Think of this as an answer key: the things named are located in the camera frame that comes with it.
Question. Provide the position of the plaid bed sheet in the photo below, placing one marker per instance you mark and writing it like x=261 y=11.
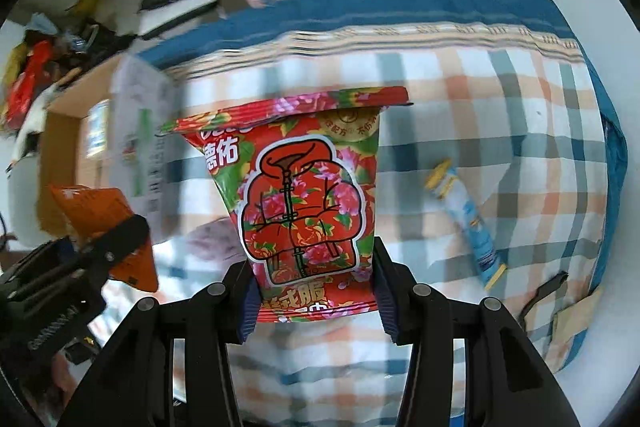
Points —
x=500 y=117

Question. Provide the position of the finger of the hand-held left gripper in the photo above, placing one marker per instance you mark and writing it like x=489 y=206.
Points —
x=120 y=242

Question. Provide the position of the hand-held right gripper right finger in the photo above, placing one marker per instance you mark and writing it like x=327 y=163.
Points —
x=387 y=307

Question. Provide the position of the orange snack packet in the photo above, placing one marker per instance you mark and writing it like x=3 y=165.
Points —
x=100 y=207

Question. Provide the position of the brown paper tag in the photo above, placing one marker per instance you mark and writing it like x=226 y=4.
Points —
x=575 y=319

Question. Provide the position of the cardboard box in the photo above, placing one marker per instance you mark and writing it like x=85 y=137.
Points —
x=65 y=137

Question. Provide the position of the checkered tablecloth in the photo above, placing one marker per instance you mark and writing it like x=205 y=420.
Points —
x=400 y=2

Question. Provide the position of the red plastic bag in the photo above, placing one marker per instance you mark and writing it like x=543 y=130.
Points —
x=27 y=82

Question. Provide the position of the red floral wipes packet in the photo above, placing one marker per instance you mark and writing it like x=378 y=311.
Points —
x=300 y=197

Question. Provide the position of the blue yellow snack stick packet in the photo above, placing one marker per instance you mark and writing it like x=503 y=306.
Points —
x=467 y=217

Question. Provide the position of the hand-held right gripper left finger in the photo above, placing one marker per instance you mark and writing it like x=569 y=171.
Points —
x=248 y=307

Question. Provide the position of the pale purple soft packet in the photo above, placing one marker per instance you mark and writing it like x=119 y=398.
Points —
x=212 y=242

